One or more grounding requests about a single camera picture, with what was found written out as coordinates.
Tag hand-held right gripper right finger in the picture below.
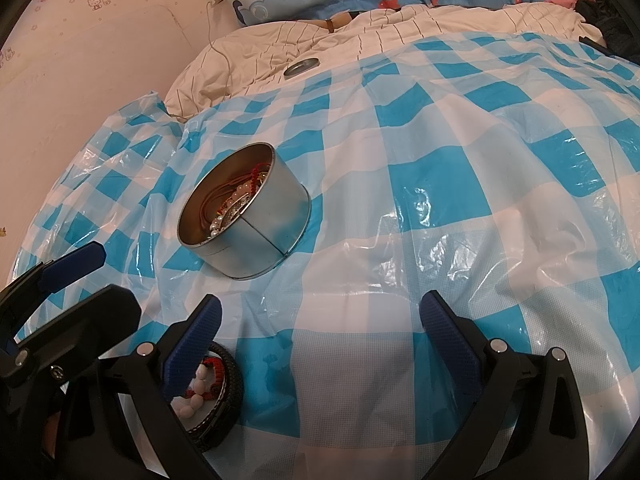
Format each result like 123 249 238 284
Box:
419 291 618 480

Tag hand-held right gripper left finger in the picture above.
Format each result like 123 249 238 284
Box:
60 295 223 480

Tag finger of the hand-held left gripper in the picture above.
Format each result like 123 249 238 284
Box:
0 241 107 346
0 285 142 386

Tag red beaded bracelet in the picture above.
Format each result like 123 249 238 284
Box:
185 355 223 401

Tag white bead bracelet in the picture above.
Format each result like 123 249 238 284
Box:
172 362 211 418

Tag black bracelet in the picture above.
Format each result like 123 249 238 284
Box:
185 342 244 448

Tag beige bead bracelet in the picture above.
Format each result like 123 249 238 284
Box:
207 182 261 241

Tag round metal tin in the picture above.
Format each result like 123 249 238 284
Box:
177 143 312 279

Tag red cord bracelet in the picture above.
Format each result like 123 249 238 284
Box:
220 157 273 201

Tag blue checked plastic sheet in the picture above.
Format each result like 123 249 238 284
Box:
10 30 640 480

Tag white striped duvet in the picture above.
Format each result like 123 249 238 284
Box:
164 2 601 121

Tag round metal tin lid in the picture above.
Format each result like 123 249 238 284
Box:
283 58 319 78

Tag black clothing pile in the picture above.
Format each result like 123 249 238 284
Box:
575 0 631 56

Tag thin charger cable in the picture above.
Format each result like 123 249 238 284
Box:
204 2 236 106

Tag tan strapped object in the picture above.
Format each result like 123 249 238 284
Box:
297 10 361 33

